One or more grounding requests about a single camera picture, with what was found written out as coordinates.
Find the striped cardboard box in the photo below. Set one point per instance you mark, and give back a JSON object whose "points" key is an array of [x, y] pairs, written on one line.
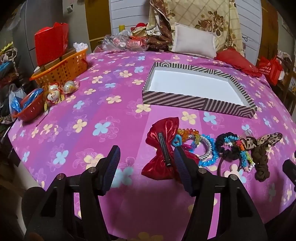
{"points": [[185, 98]]}

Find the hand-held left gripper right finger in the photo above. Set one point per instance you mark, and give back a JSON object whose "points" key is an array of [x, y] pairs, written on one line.
{"points": [[182, 166]]}

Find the wooden chair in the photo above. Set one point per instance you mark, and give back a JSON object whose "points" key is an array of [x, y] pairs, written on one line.
{"points": [[288, 90]]}

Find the red shopping bag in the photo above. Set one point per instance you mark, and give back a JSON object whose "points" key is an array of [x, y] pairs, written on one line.
{"points": [[270, 69]]}

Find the black scrunchie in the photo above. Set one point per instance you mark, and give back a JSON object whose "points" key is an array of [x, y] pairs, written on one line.
{"points": [[221, 139]]}

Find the white pillow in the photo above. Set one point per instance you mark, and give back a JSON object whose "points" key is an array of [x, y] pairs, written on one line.
{"points": [[194, 41]]}

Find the dark brown hairband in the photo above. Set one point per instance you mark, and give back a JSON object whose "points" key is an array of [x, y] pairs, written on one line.
{"points": [[219, 168]]}

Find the cream rose print quilt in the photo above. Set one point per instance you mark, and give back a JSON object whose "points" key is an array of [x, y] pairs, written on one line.
{"points": [[208, 14]]}

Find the red gift bag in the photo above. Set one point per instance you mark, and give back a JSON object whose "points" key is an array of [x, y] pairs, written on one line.
{"points": [[50, 41]]}

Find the pink flowered bedsheet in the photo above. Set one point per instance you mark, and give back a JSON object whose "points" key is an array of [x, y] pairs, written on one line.
{"points": [[92, 104]]}

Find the orange plastic basket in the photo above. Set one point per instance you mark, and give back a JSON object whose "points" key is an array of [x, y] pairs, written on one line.
{"points": [[62, 69]]}

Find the leopard print bow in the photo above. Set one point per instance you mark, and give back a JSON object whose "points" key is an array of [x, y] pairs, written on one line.
{"points": [[272, 138]]}

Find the red satin bow hair clip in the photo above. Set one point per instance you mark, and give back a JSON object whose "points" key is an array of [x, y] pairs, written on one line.
{"points": [[159, 129]]}

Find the brown floral cloth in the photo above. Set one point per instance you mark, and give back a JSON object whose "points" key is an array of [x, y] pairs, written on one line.
{"points": [[161, 32]]}

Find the white tissue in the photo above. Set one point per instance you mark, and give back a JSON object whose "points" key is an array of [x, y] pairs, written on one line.
{"points": [[80, 46]]}

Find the clear plastic bag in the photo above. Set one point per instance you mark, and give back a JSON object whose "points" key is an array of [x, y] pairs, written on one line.
{"points": [[118, 41]]}

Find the red plastic basket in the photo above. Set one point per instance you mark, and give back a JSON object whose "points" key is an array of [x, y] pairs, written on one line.
{"points": [[32, 109]]}

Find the blue plastic bag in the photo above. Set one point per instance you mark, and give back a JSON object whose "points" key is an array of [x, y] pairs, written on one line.
{"points": [[17, 103]]}

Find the red cushion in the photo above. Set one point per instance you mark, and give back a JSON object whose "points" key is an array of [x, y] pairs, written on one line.
{"points": [[235, 60]]}

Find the red plush toy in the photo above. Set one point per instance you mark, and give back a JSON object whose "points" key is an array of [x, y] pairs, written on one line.
{"points": [[138, 29]]}

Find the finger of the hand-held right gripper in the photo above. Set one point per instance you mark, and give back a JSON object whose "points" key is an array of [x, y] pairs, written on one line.
{"points": [[291, 169]]}

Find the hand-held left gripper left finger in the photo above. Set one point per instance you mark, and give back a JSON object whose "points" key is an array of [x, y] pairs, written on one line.
{"points": [[113, 162]]}

